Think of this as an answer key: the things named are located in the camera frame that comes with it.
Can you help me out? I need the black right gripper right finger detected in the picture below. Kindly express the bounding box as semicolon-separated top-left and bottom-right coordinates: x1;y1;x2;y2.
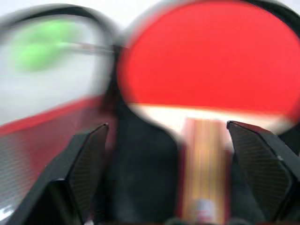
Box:
226;120;300;225

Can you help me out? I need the red table tennis paddle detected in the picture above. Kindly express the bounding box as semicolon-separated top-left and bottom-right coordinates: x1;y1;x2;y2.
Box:
116;0;300;225

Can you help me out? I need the black paddle case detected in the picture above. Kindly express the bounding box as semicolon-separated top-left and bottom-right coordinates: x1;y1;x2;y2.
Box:
0;0;300;225

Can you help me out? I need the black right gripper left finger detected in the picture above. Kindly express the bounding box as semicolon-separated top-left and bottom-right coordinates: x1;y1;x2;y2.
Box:
14;123;109;225

